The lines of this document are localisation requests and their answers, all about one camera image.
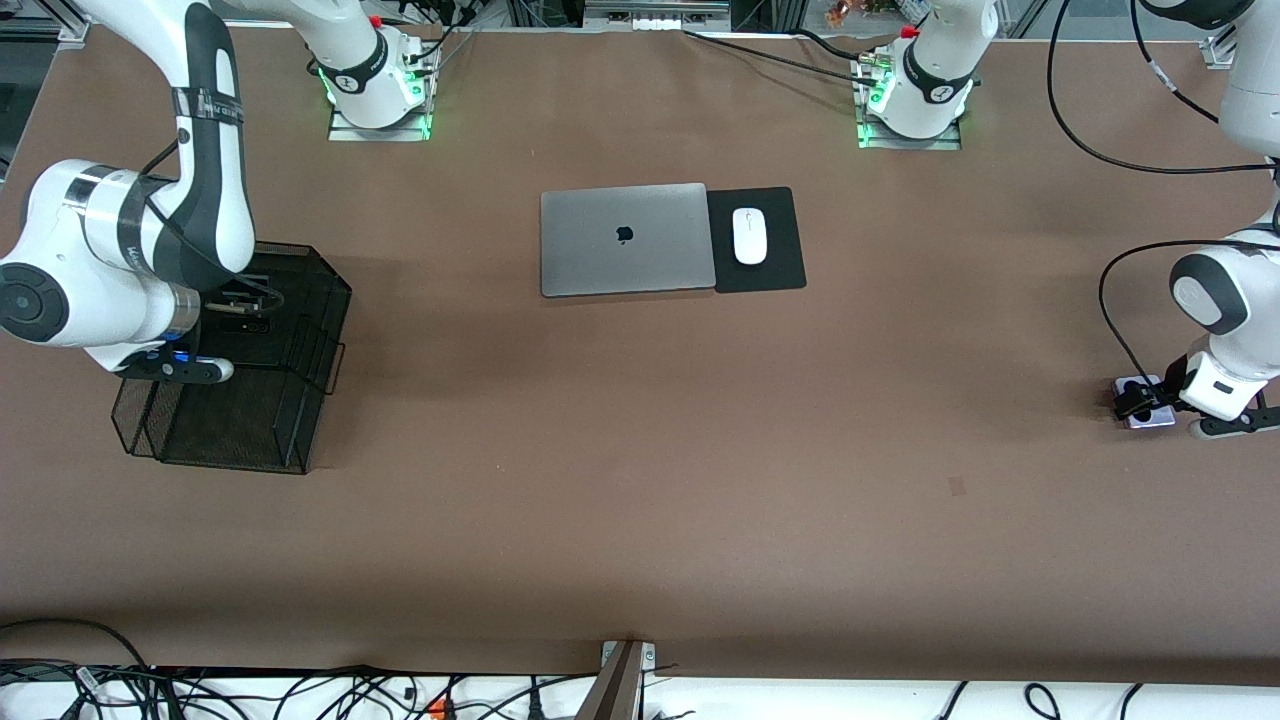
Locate lilac flip phone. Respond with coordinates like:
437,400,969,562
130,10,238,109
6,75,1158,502
1114,375,1179,431

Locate silver closed laptop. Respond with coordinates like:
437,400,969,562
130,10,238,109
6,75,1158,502
540,182,717,299

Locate black mouse pad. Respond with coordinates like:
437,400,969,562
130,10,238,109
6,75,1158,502
706,186,808,295

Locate white computer mouse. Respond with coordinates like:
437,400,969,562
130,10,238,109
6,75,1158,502
732,207,769,266

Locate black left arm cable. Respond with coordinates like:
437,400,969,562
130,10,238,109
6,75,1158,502
1046,0,1280,391

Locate black wire mesh tray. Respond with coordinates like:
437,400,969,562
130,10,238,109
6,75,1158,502
112,235,353,476

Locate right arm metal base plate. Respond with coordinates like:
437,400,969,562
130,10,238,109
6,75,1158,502
328,45,437,142

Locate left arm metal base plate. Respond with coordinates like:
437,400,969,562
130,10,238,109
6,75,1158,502
855,50,963,151

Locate black looped floor cable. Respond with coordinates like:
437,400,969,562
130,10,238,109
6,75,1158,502
0,618,153,673

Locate tangled black floor cables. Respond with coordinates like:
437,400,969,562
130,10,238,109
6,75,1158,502
0,660,601,720

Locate short black table cable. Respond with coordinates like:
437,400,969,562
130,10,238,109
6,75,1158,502
795,28,876,61

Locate long black table cable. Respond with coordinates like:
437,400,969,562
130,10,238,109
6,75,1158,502
683,30,881,86

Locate grey aluminium post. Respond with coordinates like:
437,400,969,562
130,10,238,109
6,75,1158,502
575,640,658,720

